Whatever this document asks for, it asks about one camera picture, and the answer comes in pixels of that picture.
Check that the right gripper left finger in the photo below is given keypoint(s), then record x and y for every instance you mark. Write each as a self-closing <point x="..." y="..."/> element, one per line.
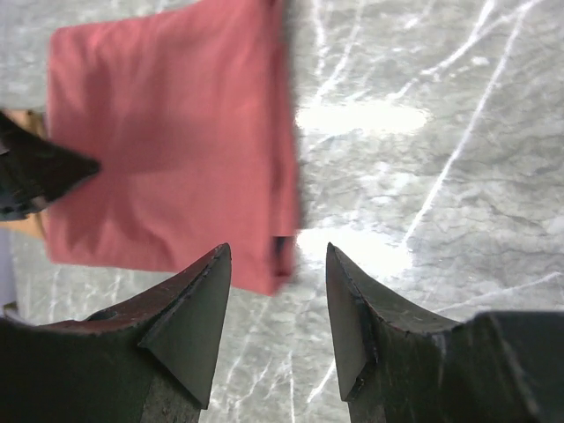
<point x="151" y="358"/>

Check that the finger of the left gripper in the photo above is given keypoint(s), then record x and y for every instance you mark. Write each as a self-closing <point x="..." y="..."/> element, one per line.
<point x="36" y="172"/>

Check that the rust red tank top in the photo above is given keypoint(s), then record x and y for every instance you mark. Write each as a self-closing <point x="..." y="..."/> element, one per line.
<point x="189" y="114"/>

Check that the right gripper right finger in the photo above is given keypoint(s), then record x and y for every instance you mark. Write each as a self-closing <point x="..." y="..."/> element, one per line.
<point x="398" y="362"/>

